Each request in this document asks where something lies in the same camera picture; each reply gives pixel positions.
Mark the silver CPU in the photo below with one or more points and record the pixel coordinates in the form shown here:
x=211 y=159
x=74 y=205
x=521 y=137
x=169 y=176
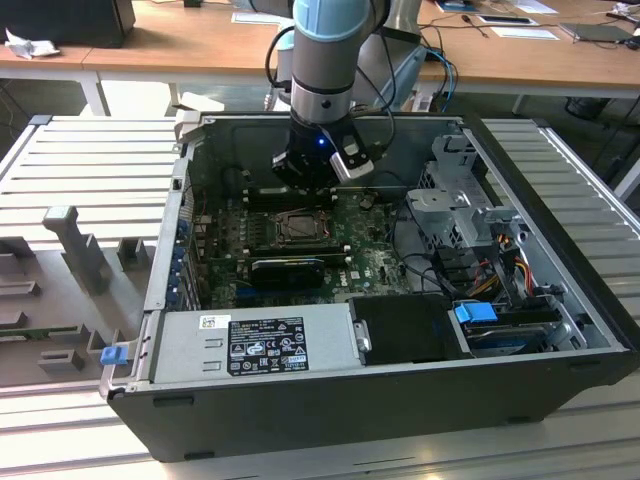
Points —
x=302 y=229

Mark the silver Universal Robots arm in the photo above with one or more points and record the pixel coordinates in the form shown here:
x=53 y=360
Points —
x=325 y=60

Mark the CPU socket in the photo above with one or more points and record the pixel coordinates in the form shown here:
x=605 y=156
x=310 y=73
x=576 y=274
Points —
x=272 y=240

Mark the black RAM slots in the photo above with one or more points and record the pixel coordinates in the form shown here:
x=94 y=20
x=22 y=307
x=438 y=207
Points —
x=260 y=199

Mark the black RAM stick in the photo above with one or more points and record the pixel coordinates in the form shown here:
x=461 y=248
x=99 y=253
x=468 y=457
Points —
x=300 y=252

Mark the green motherboard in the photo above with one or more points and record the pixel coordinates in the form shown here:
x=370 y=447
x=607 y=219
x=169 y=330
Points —
x=370 y=250

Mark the black graphics card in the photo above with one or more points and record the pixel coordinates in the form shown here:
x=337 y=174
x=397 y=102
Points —
x=287 y=275

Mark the metal drive cage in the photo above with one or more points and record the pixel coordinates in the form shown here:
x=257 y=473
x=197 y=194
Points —
x=435 y=205

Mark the pale blue teach pendant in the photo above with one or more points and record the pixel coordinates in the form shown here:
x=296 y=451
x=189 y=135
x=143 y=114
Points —
x=407 y=75

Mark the white paper sheet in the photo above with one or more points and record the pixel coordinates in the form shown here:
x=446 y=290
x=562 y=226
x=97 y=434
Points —
x=250 y=17
x=525 y=32

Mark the wooden desk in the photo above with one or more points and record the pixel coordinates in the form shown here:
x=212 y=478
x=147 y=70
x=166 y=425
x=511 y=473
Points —
x=200 y=45

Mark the grey power supply unit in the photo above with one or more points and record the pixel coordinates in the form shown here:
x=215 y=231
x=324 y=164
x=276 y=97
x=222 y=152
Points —
x=185 y=350

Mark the hard disk in blue carrier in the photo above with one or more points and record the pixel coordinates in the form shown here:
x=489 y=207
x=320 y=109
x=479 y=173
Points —
x=475 y=314

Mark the white flat phone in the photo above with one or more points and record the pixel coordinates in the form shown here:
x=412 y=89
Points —
x=505 y=20

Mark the black open PC case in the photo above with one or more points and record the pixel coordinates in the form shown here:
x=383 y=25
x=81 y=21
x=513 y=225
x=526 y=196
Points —
x=350 y=415

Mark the grey table corner cap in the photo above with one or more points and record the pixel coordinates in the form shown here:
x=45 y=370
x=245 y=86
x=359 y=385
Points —
x=41 y=120

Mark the blue case latch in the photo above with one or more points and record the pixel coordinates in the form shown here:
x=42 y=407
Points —
x=112 y=356

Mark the grey parts rack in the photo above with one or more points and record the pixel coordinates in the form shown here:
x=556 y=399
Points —
x=75 y=310

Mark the black box on desk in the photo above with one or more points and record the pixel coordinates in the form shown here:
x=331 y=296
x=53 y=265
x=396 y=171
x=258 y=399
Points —
x=65 y=20

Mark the crumpled white paper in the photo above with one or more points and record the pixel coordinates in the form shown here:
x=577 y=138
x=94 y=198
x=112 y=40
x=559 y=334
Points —
x=30 y=47

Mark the dark tablet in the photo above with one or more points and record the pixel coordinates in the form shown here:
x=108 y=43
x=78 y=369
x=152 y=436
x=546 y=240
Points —
x=595 y=32

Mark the green RAM stick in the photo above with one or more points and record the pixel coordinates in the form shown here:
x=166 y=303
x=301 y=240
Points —
x=30 y=332

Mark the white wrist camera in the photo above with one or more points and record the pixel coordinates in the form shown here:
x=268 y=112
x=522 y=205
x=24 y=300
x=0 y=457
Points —
x=352 y=165

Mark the grey plastic bracket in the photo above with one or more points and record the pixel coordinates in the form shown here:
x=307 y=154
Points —
x=187 y=125

